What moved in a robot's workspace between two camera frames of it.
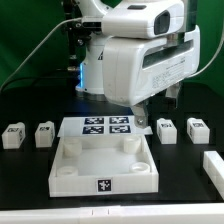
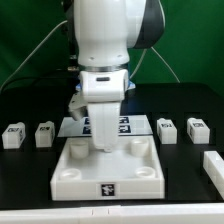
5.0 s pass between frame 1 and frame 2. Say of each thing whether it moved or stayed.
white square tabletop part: moved
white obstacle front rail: stayed
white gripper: moved
